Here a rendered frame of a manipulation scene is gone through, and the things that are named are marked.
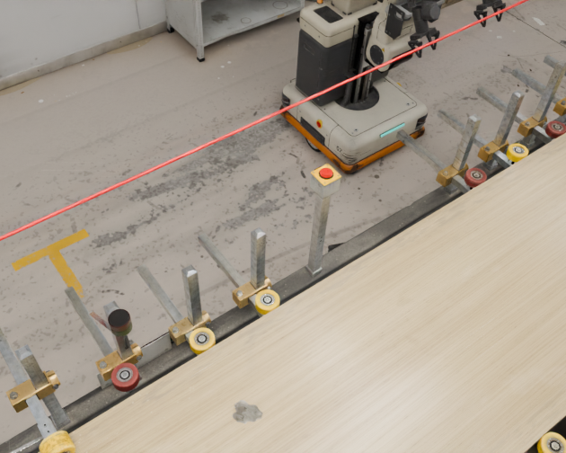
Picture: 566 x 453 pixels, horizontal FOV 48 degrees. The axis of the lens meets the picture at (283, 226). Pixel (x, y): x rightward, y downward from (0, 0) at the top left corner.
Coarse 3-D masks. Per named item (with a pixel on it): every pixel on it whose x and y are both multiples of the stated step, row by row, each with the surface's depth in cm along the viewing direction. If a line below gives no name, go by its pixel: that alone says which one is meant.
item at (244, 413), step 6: (240, 402) 186; (240, 408) 184; (246, 408) 184; (252, 408) 184; (258, 408) 185; (234, 414) 183; (240, 414) 183; (246, 414) 183; (252, 414) 182; (258, 414) 183; (240, 420) 182; (246, 420) 182; (252, 420) 182
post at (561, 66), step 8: (560, 64) 257; (560, 72) 259; (552, 80) 264; (560, 80) 263; (552, 88) 266; (544, 96) 270; (552, 96) 269; (544, 104) 272; (536, 112) 277; (544, 112) 276; (528, 136) 287; (528, 144) 289
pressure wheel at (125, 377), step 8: (120, 368) 191; (128, 368) 191; (136, 368) 191; (112, 376) 189; (120, 376) 189; (128, 376) 190; (136, 376) 189; (120, 384) 187; (128, 384) 188; (136, 384) 190
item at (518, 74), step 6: (516, 72) 303; (522, 72) 303; (522, 78) 302; (528, 78) 300; (534, 78) 300; (528, 84) 301; (534, 84) 298; (540, 84) 297; (540, 90) 297; (558, 96) 292
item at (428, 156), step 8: (400, 136) 274; (408, 136) 273; (408, 144) 272; (416, 144) 270; (416, 152) 270; (424, 152) 267; (424, 160) 268; (432, 160) 264; (440, 168) 262; (456, 176) 259; (456, 184) 258; (464, 184) 256; (464, 192) 256
